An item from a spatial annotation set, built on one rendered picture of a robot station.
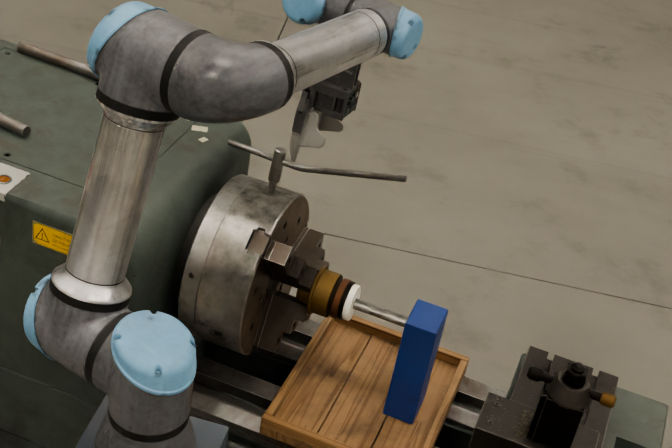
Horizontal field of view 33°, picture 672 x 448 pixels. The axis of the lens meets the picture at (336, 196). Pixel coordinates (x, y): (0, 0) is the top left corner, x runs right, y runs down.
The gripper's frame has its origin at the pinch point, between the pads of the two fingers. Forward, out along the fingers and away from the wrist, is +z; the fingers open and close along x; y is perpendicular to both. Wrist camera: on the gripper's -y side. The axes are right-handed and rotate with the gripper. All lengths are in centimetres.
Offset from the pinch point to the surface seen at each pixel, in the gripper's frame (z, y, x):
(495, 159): 92, 0, 267
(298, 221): 17.5, 0.5, 6.9
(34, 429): 64, -33, -22
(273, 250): 16.0, 2.3, -10.0
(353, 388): 45.0, 19.9, 2.8
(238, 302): 24.5, 0.2, -16.4
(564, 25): 67, -6, 421
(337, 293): 23.3, 13.7, -3.1
